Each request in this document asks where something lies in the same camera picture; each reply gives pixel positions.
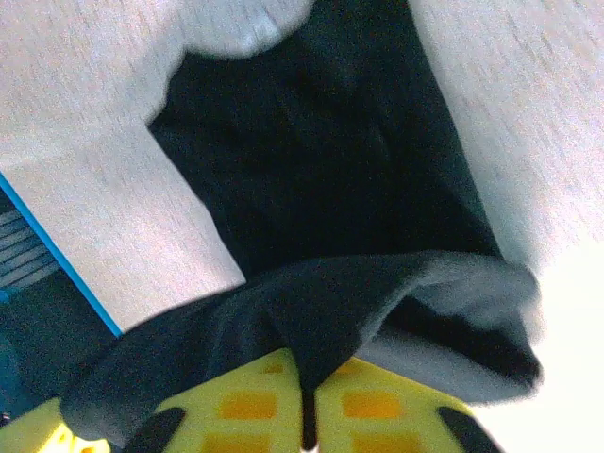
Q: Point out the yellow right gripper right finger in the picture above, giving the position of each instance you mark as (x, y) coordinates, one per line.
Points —
(377, 410)

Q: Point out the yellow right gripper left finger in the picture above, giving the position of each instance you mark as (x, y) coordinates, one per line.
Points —
(236, 410)

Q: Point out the black t-shirt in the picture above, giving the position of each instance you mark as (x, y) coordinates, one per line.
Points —
(307, 165)

